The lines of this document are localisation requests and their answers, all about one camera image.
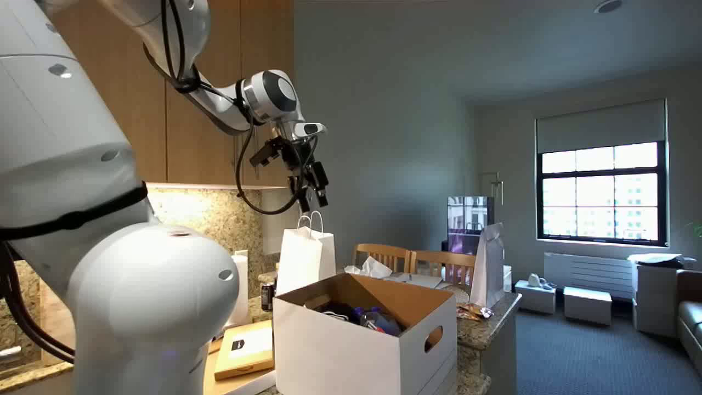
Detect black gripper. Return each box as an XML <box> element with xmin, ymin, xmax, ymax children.
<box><xmin>273</xmin><ymin>132</ymin><xmax>332</xmax><ymax>214</ymax></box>

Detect white cardboard box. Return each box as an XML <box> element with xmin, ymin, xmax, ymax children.
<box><xmin>273</xmin><ymin>273</ymin><xmax>460</xmax><ymax>395</ymax></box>

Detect white paper bag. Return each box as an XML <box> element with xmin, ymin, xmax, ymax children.
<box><xmin>274</xmin><ymin>209</ymin><xmax>340</xmax><ymax>299</ymax></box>

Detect wooden chair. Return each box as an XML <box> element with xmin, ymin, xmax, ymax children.
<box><xmin>354</xmin><ymin>241</ymin><xmax>412</xmax><ymax>277</ymax></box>
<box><xmin>407</xmin><ymin>247</ymin><xmax>479</xmax><ymax>291</ymax></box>

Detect dark jar with cork lid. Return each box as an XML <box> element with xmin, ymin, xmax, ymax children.
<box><xmin>260</xmin><ymin>273</ymin><xmax>279</xmax><ymax>315</ymax></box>

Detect dark white-striped Adidas jacket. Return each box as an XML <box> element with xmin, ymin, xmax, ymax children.
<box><xmin>303</xmin><ymin>289</ymin><xmax>408</xmax><ymax>338</ymax></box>

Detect white paper towel roll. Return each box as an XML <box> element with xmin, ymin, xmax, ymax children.
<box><xmin>229</xmin><ymin>247</ymin><xmax>252</xmax><ymax>329</ymax></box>

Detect small colourful packet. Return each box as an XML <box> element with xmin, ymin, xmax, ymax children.
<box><xmin>459</xmin><ymin>301</ymin><xmax>493</xmax><ymax>323</ymax></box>

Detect brown flat board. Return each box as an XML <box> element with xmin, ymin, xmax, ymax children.
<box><xmin>204</xmin><ymin>365</ymin><xmax>279</xmax><ymax>395</ymax></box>

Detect white ottoman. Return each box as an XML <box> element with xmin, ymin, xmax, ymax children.
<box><xmin>561</xmin><ymin>286</ymin><xmax>614</xmax><ymax>329</ymax></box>
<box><xmin>514</xmin><ymin>277</ymin><xmax>559</xmax><ymax>315</ymax></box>

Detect white radiator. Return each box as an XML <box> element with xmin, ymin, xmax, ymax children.
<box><xmin>543</xmin><ymin>251</ymin><xmax>636</xmax><ymax>301</ymax></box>

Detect black-framed window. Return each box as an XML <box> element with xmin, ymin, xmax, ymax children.
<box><xmin>535</xmin><ymin>140</ymin><xmax>670</xmax><ymax>247</ymax></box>

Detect grey roller blind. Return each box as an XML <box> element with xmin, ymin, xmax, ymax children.
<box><xmin>533</xmin><ymin>96</ymin><xmax>671</xmax><ymax>156</ymax></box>

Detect white low cabinet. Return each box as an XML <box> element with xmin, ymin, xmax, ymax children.
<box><xmin>628</xmin><ymin>253</ymin><xmax>686</xmax><ymax>338</ymax></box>

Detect grey sofa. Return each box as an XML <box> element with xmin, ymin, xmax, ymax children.
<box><xmin>673</xmin><ymin>267</ymin><xmax>702</xmax><ymax>378</ymax></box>

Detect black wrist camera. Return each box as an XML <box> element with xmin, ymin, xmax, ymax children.
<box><xmin>251</xmin><ymin>139</ymin><xmax>286</xmax><ymax>168</ymax></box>

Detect wooden wall cabinets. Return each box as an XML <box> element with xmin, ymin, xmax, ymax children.
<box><xmin>41</xmin><ymin>0</ymin><xmax>296</xmax><ymax>186</ymax></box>

